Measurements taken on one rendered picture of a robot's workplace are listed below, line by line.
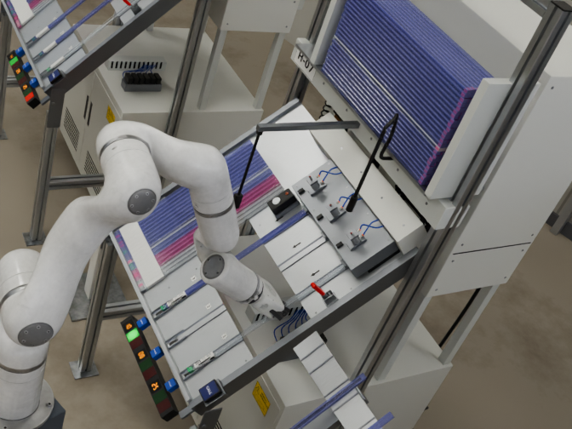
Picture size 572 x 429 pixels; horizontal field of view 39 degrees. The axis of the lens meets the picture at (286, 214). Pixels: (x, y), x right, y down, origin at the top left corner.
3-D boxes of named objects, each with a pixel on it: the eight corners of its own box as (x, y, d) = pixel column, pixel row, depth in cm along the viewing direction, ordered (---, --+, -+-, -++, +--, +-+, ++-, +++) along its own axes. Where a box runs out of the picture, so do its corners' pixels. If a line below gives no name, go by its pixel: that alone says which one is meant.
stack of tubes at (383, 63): (421, 186, 191) (469, 91, 175) (320, 70, 223) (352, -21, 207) (460, 183, 198) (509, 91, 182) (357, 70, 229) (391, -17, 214)
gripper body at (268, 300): (267, 293, 195) (290, 307, 203) (250, 264, 201) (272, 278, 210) (244, 312, 196) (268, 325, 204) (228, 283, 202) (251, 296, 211)
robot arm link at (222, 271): (221, 283, 200) (238, 308, 194) (191, 265, 190) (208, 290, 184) (245, 260, 199) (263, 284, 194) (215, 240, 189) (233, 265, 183)
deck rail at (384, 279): (201, 416, 210) (191, 408, 205) (198, 409, 211) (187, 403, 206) (426, 262, 209) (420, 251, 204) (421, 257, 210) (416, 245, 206)
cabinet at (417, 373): (230, 522, 264) (284, 407, 227) (157, 359, 307) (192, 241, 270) (385, 471, 298) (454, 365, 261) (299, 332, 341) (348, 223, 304)
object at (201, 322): (197, 404, 209) (192, 400, 206) (117, 235, 249) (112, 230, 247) (257, 363, 209) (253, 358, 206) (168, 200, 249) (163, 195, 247)
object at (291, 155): (317, 328, 211) (311, 320, 207) (219, 172, 251) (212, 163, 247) (421, 256, 210) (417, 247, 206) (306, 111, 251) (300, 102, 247)
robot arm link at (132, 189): (35, 305, 181) (47, 361, 171) (-15, 294, 173) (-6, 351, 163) (160, 144, 164) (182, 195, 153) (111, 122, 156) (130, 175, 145)
